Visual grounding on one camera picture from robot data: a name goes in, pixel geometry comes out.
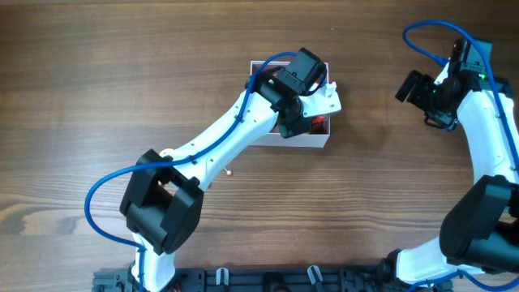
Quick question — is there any pink open cardboard box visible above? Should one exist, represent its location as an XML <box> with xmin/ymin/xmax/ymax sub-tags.
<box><xmin>247</xmin><ymin>60</ymin><xmax>332</xmax><ymax>148</ymax></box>

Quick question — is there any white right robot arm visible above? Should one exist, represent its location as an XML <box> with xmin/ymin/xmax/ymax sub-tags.
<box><xmin>381</xmin><ymin>38</ymin><xmax>518</xmax><ymax>286</ymax></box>

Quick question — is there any yellow cat rattle drum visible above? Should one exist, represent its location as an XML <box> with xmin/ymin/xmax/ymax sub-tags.
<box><xmin>159</xmin><ymin>148</ymin><xmax>174</xmax><ymax>157</ymax></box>

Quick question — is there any red toy fire truck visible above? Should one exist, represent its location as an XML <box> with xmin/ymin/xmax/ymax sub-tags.
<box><xmin>308</xmin><ymin>115</ymin><xmax>328</xmax><ymax>135</ymax></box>

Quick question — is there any white rattle drum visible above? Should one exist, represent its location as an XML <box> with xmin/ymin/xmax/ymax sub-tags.
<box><xmin>208</xmin><ymin>167</ymin><xmax>233</xmax><ymax>188</ymax></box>

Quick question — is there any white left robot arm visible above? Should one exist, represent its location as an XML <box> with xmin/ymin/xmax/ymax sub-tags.
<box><xmin>119</xmin><ymin>48</ymin><xmax>328</xmax><ymax>291</ymax></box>

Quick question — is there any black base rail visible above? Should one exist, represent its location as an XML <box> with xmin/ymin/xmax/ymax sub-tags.
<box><xmin>92</xmin><ymin>259</ymin><xmax>452</xmax><ymax>292</ymax></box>

